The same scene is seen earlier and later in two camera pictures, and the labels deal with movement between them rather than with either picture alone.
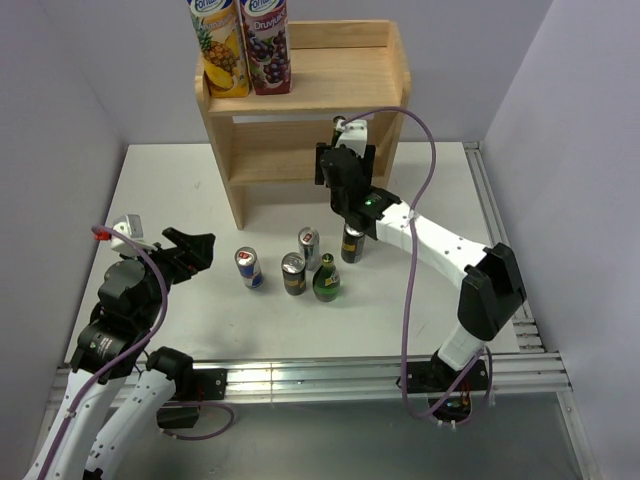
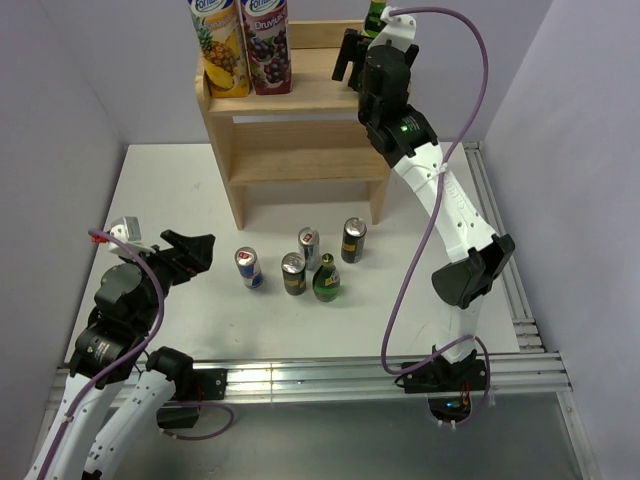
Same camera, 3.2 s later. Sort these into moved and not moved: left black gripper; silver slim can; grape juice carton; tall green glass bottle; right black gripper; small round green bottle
Moved: tall green glass bottle; right black gripper
Not moved: left black gripper; grape juice carton; small round green bottle; silver slim can
